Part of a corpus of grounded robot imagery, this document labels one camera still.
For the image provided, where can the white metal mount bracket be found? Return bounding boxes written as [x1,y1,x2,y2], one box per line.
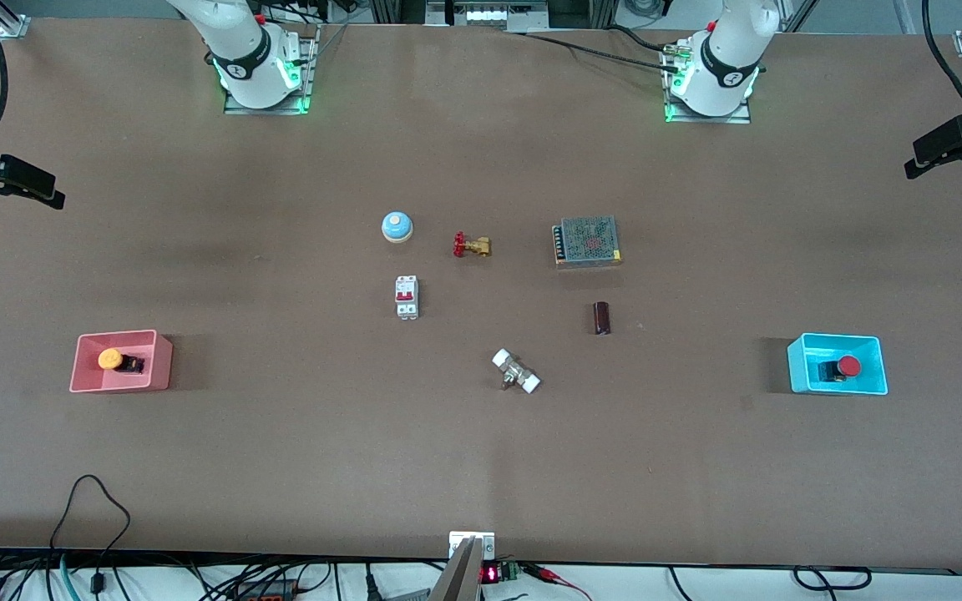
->
[448,531,497,562]

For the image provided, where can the grey camera mount bar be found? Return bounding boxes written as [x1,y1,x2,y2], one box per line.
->
[429,537,483,601]

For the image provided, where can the black coiled cable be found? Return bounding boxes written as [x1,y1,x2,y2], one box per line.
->
[792,566,873,592]

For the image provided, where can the metal mesh power supply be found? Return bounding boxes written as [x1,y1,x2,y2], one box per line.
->
[553,215,623,268]

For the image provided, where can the cyan plastic bin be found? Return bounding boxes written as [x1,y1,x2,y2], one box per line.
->
[787,332,889,396]

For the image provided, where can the metal fitting white ends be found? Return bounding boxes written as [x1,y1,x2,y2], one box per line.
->
[491,348,542,395]

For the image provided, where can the black looped table cable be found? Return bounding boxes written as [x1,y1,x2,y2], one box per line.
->
[48,474,133,601]

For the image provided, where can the pink plastic bin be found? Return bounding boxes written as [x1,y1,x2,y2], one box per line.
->
[69,330,174,393]

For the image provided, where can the red clip lead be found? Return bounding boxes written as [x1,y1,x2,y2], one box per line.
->
[523,563,595,601]

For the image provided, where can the orange black device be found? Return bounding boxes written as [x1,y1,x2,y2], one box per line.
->
[235,578,300,601]

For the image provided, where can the red push button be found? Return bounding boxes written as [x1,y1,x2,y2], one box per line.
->
[818,355,863,385]

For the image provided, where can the white power strip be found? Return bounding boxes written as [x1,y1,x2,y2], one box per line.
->
[425,0,550,33]

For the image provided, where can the yellow push button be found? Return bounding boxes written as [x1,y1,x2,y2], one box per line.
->
[97,347,146,376]

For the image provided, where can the black cable across table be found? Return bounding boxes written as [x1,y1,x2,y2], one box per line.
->
[504,25,682,73]

